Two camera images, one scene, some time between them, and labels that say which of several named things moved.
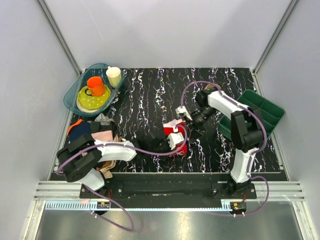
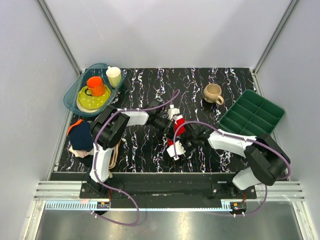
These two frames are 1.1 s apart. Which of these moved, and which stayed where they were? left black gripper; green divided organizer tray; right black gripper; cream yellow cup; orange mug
Moved: left black gripper; right black gripper
Stayed: green divided organizer tray; cream yellow cup; orange mug
